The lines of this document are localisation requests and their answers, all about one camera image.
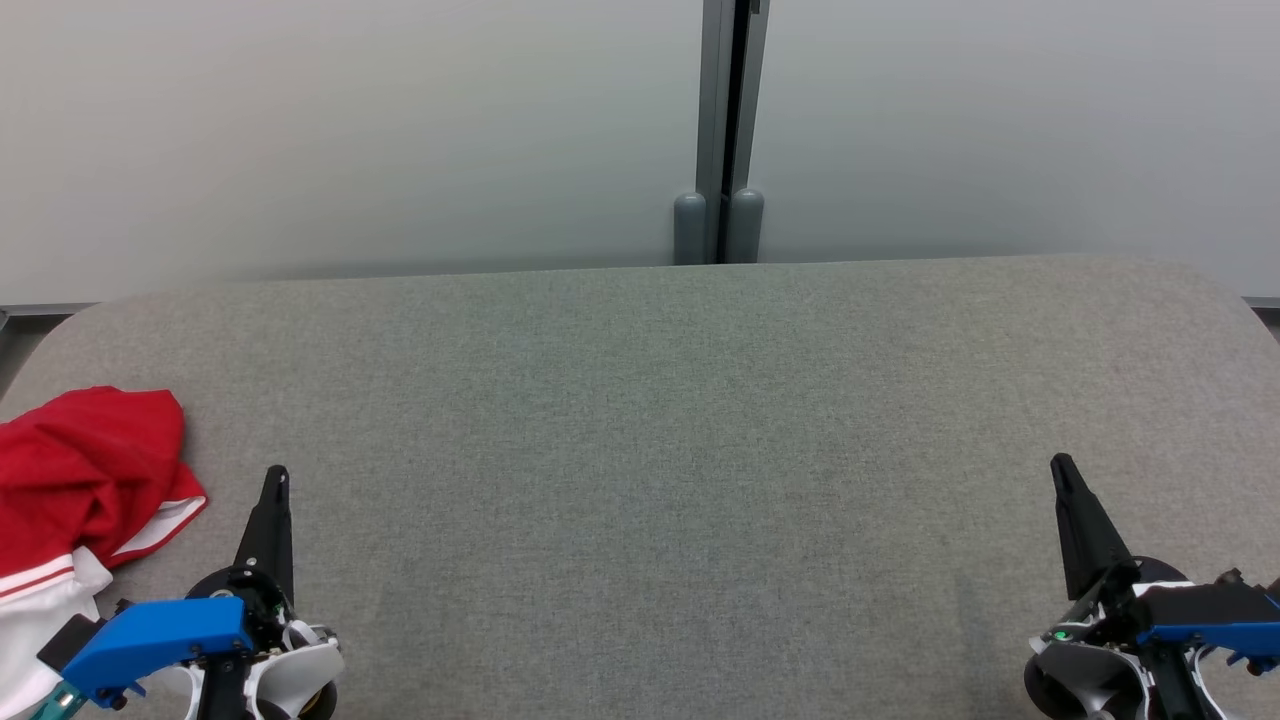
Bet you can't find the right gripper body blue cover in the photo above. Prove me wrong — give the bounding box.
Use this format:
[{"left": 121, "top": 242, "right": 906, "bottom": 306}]
[{"left": 1045, "top": 556, "right": 1280, "bottom": 720}]

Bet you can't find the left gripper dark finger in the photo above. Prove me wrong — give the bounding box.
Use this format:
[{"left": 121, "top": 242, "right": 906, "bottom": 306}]
[{"left": 234, "top": 465, "right": 295, "bottom": 604}]

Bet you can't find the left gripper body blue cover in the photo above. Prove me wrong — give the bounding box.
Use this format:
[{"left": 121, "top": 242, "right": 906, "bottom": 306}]
[{"left": 60, "top": 567, "right": 296, "bottom": 720}]

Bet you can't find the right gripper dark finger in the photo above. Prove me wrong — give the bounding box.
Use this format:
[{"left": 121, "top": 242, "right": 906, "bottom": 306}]
[{"left": 1050, "top": 453, "right": 1136, "bottom": 601}]

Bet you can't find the red Bulls basketball jersey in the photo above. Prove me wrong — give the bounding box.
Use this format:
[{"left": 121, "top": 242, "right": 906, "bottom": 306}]
[{"left": 0, "top": 386, "right": 209, "bottom": 720}]

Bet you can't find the left cable with teal plug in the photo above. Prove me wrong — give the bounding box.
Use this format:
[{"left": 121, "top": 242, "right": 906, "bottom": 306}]
[{"left": 30, "top": 685, "right": 86, "bottom": 720}]

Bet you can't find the grey cylindrical post foot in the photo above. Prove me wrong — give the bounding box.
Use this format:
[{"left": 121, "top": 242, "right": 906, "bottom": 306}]
[
  {"left": 727, "top": 188, "right": 766, "bottom": 264},
  {"left": 674, "top": 192, "right": 709, "bottom": 266}
]

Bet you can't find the grey metal partition post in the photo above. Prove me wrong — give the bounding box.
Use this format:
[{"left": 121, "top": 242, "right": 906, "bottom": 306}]
[{"left": 697, "top": 0, "right": 771, "bottom": 264}]

